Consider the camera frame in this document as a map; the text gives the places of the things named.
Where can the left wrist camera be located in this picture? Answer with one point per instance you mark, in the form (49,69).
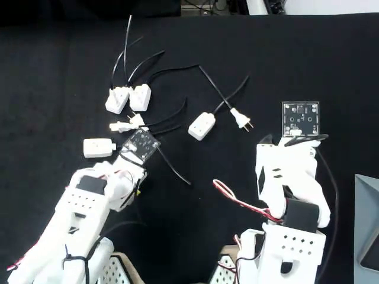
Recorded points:
(141,145)

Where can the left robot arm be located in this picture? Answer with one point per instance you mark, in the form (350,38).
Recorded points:
(83,207)

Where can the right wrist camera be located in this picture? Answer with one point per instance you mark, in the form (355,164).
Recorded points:
(300,118)

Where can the grey box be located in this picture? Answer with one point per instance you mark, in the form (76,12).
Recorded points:
(365,213)

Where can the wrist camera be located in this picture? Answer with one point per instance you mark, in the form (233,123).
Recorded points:
(300,118)
(141,145)

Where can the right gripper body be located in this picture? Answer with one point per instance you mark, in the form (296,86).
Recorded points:
(284,165)

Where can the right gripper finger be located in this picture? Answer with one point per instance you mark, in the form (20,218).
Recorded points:
(268,140)

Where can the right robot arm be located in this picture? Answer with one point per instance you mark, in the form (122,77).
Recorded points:
(296,245)

